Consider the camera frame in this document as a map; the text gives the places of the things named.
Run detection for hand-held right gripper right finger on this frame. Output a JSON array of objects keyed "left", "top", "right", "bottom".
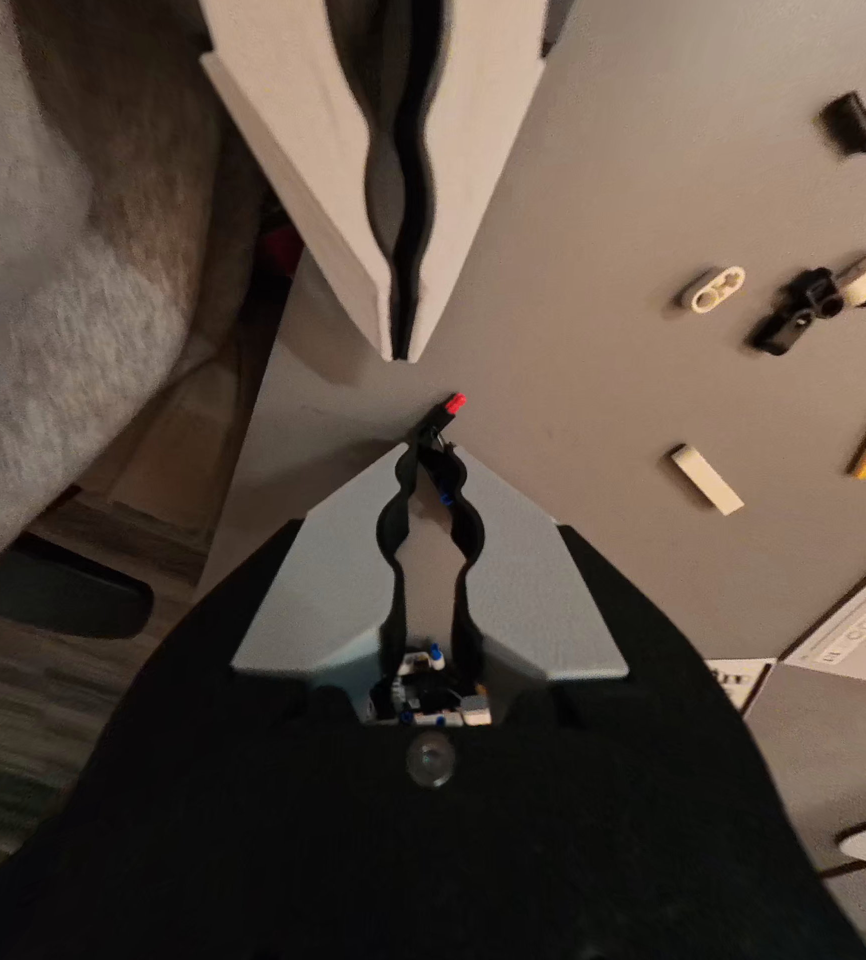
[{"left": 421, "top": 444, "right": 630, "bottom": 685}]

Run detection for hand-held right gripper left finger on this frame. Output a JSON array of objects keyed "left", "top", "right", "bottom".
[{"left": 232, "top": 442, "right": 420, "bottom": 680}]

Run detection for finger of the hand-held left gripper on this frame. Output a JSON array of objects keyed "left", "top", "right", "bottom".
[
  {"left": 200, "top": 0, "right": 413, "bottom": 361},
  {"left": 394, "top": 0, "right": 554, "bottom": 363}
]

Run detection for white five-hole lego beam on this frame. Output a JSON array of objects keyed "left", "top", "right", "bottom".
[{"left": 669, "top": 444, "right": 746, "bottom": 517}]

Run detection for black lego assembly red pins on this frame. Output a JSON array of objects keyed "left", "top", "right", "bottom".
[{"left": 412, "top": 392, "right": 470, "bottom": 511}]

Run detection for zebra striped lego helicopter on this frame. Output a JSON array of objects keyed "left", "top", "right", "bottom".
[{"left": 369, "top": 643, "right": 492, "bottom": 727}]

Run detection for white two-hole lego beam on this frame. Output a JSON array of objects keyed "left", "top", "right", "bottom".
[{"left": 684, "top": 266, "right": 747, "bottom": 315}]

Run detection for black lego connector piece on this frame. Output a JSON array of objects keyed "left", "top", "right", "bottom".
[{"left": 749, "top": 267, "right": 846, "bottom": 355}]

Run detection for black lego cylinder piece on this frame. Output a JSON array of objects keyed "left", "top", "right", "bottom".
[{"left": 819, "top": 91, "right": 866, "bottom": 157}]

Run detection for zebra striped sticker sheet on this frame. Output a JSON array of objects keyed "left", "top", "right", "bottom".
[{"left": 706, "top": 658, "right": 776, "bottom": 712}]

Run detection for grey sweatshirt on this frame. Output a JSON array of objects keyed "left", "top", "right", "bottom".
[{"left": 0, "top": 0, "right": 216, "bottom": 597}]

